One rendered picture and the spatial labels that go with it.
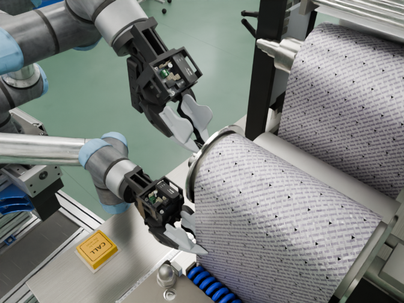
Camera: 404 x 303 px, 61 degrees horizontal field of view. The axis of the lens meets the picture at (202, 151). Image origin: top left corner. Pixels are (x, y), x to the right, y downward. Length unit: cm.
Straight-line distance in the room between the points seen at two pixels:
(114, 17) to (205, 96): 234
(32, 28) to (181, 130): 28
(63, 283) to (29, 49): 52
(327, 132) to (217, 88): 236
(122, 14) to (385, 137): 43
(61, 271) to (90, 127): 186
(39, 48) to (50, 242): 132
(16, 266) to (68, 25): 137
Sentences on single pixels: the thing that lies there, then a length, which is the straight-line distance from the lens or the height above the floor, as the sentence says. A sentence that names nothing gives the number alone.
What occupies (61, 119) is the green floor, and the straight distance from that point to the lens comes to 283.
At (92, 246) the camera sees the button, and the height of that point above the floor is 92.
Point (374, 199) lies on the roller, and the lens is 61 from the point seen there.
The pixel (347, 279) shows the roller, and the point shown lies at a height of 127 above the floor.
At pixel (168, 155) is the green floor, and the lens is 235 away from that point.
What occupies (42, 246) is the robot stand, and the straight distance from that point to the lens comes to 184.
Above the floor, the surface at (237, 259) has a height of 115.
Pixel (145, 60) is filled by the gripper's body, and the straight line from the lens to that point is 55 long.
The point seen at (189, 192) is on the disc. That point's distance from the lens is 54.
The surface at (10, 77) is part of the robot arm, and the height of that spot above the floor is 106.
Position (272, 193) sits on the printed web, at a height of 131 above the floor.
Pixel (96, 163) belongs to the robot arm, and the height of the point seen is 114.
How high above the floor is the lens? 167
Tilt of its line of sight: 45 degrees down
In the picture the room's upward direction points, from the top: straight up
